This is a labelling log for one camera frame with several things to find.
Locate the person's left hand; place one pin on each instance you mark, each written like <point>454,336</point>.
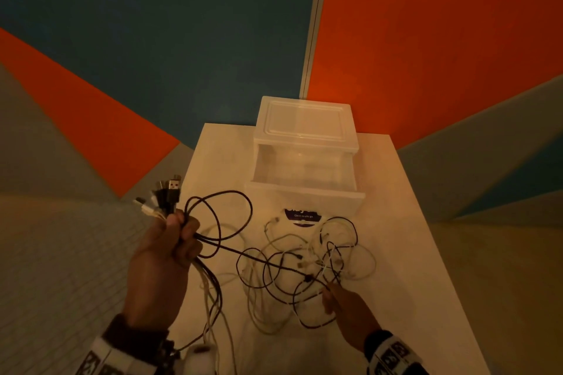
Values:
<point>154,269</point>

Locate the person's right hand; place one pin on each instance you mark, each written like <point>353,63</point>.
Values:
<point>354,317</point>

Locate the person's left fingers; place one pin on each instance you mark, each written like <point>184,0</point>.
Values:
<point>188,238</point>

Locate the person's right fingers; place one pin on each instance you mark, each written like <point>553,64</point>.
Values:
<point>335,299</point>

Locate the person's left forearm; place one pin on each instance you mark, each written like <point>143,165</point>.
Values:
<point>132,344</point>

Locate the person's right forearm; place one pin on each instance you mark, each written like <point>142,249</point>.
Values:
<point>391,357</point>

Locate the white marker wristband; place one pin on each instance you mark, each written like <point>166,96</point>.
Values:
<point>393,355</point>
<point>115,361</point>

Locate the dark label sticker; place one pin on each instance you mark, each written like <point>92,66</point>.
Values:
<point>302,216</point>

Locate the clear plastic drawer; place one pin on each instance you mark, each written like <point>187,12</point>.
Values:
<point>303,199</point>

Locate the white plastic drawer cabinet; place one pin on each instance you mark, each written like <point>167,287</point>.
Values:
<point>304,122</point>

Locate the white partition post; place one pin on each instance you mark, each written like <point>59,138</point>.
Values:
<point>313,23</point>

